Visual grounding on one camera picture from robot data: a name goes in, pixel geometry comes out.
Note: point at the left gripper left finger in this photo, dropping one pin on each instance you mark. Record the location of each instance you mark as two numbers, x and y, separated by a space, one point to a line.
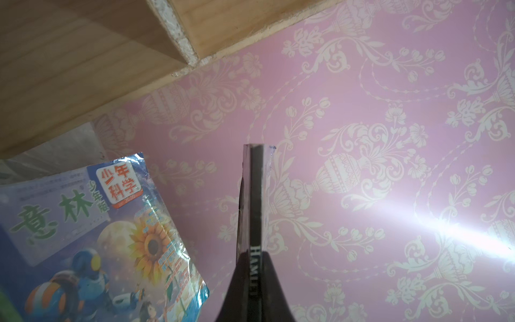
235 305

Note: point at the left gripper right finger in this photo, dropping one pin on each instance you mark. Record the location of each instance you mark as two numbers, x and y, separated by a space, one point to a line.
274 304

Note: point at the Hamlet purple red book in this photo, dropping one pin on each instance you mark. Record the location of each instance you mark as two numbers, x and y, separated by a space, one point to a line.
252 222

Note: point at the colourful sunflower magazine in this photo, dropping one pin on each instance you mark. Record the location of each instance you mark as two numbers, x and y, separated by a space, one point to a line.
95 244

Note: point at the wooden two-tier shelf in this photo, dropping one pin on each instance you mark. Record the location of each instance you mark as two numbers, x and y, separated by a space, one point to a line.
63 63

